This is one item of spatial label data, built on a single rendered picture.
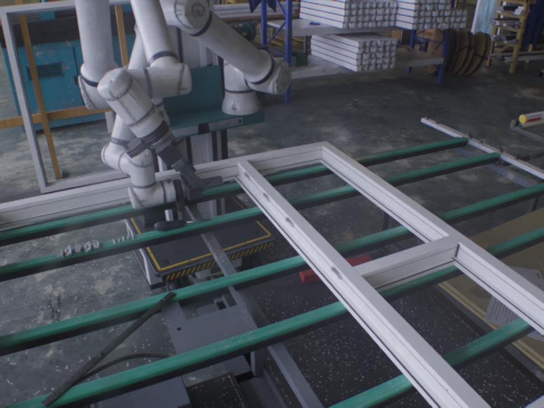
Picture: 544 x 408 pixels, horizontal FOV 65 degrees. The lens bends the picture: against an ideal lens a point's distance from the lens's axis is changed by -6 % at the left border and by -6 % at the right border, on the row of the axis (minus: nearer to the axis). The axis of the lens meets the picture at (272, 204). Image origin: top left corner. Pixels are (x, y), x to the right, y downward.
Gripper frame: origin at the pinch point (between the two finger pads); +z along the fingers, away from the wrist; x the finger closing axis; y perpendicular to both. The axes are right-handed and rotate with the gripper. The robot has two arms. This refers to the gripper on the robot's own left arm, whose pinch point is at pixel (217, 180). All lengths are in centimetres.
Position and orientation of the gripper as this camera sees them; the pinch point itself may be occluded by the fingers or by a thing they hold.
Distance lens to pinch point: 176.4
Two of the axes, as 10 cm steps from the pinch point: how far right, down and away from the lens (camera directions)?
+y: 0.0, -8.7, -5.0
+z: 9.1, -2.1, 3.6
